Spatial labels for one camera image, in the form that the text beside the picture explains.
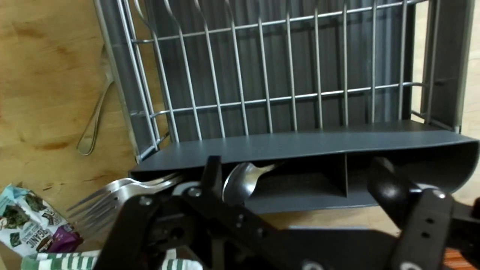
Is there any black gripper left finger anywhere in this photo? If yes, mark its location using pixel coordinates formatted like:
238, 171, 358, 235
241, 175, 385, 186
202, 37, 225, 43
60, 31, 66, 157
93, 154, 282, 270

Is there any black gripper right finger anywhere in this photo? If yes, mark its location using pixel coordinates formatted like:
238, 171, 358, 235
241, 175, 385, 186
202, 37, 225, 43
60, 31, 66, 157
367, 156, 480, 270

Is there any silver metal spoon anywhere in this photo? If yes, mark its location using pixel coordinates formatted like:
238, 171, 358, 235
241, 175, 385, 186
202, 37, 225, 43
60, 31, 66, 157
75, 46, 117, 157
220, 160, 277, 207

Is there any grey dish rack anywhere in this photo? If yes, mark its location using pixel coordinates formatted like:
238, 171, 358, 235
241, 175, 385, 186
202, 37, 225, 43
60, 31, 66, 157
94, 0, 480, 216

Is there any brown wooden raised counter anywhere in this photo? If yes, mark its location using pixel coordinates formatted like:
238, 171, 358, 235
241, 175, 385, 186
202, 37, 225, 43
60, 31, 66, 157
442, 247, 475, 270

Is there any silver metal fork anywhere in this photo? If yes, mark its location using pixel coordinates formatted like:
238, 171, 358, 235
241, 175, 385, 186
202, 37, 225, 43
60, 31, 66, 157
66, 171, 184, 237

